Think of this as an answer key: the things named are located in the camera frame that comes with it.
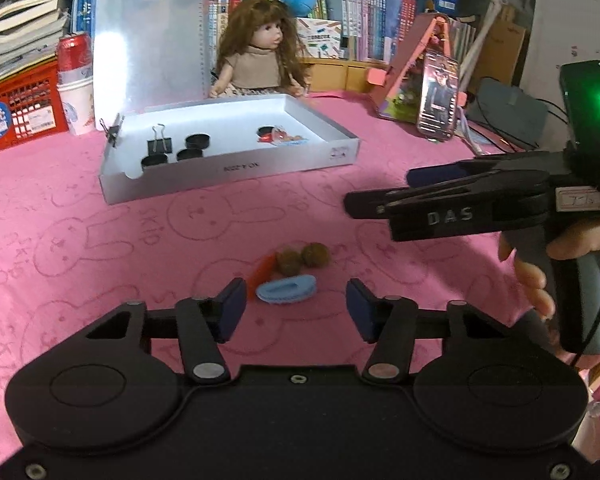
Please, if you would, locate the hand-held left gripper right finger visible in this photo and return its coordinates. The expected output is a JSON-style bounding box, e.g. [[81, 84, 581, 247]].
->
[[346, 277, 513, 386]]

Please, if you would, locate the wooden bookshelf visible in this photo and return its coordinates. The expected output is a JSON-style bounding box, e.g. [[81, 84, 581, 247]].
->
[[300, 57, 396, 94]]

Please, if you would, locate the blue plush toy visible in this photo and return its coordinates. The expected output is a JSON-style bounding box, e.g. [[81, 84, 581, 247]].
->
[[282, 0, 326, 18]]

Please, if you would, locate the brown-haired doll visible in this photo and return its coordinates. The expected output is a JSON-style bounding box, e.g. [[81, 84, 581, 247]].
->
[[209, 0, 312, 100]]

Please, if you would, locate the red plastic crate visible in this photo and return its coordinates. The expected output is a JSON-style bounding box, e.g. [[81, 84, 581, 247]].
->
[[0, 52, 70, 158]]

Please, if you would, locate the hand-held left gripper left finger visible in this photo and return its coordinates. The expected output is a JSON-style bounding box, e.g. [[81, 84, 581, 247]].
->
[[82, 276, 248, 386]]

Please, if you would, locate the brown cardboard box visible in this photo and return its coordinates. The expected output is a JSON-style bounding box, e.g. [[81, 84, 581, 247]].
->
[[480, 17, 528, 92]]

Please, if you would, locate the white box with coloured shapes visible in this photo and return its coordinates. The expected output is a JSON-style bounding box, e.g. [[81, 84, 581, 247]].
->
[[296, 17, 343, 60]]

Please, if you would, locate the blue hair clip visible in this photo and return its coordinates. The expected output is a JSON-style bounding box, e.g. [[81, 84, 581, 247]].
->
[[256, 274, 317, 306]]

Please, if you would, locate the black cable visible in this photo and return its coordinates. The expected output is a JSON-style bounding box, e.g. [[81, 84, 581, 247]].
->
[[460, 92, 571, 155]]

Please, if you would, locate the stack of books and magazines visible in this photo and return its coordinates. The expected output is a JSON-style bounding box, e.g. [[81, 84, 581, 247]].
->
[[0, 0, 75, 86]]

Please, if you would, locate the brown fuzzy ball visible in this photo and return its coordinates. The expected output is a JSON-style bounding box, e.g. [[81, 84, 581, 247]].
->
[[275, 247, 303, 276], [301, 242, 331, 268]]

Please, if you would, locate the dark grey bag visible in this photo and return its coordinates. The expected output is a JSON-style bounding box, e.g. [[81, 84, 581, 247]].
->
[[467, 77, 571, 151]]

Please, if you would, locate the white folding frame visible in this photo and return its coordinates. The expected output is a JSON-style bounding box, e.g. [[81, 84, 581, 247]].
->
[[459, 0, 510, 96]]

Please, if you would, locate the black binder clip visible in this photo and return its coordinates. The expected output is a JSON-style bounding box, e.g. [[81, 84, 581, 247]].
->
[[99, 115, 126, 148], [147, 124, 175, 156]]

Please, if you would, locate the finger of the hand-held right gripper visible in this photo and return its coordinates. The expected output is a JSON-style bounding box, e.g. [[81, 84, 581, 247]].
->
[[406, 152, 566, 187], [344, 170, 551, 218]]

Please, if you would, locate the white paper cup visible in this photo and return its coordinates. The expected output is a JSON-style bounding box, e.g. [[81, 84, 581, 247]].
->
[[56, 77, 97, 136]]

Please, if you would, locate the row of thin blue books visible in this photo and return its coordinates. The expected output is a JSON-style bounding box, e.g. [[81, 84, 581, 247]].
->
[[72, 0, 101, 43]]

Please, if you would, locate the orange plastic piece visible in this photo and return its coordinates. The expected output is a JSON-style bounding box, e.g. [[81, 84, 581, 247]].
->
[[247, 254, 277, 288]]

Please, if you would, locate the pink wooden house model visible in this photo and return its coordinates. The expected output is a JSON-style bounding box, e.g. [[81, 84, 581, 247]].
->
[[367, 14, 468, 123]]

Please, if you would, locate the person's right hand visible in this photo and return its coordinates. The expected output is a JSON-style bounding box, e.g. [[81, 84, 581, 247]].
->
[[497, 217, 600, 321]]

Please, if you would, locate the red drink can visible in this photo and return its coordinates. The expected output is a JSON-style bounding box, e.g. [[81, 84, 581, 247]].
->
[[56, 32, 93, 86]]

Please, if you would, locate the row of shelved books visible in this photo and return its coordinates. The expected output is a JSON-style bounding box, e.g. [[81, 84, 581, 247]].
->
[[207, 0, 433, 63]]

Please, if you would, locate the pink rabbit print blanket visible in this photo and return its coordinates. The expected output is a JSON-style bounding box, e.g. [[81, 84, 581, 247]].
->
[[0, 87, 600, 461]]

